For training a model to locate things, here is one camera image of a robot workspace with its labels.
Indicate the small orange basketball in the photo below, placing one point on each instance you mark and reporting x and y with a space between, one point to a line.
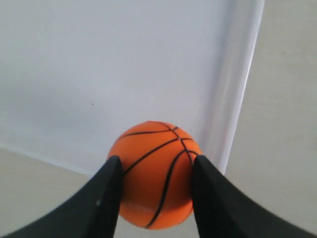
157 160

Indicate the white plastic tray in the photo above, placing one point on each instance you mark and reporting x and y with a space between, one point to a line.
74 74

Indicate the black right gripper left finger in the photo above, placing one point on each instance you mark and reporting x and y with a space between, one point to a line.
92 212

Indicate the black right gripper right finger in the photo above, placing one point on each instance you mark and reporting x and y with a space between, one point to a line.
221 210

